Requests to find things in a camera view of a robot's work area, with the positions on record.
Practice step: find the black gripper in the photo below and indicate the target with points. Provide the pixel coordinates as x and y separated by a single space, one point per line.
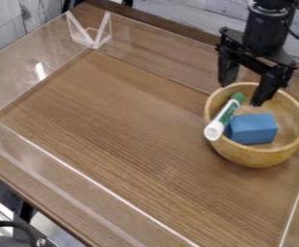
274 66

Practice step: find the green and white marker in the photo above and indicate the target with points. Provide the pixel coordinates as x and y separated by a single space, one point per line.
216 128

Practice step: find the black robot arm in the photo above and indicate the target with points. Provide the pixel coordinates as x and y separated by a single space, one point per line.
257 48

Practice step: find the brown wooden bowl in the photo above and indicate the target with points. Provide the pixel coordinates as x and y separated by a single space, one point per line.
264 155

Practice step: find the blue foam block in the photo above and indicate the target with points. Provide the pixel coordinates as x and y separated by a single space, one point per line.
253 129

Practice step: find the clear acrylic tray wall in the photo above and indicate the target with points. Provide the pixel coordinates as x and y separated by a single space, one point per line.
102 143

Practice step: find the clear acrylic corner bracket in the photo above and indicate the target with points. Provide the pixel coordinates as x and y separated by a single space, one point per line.
90 37

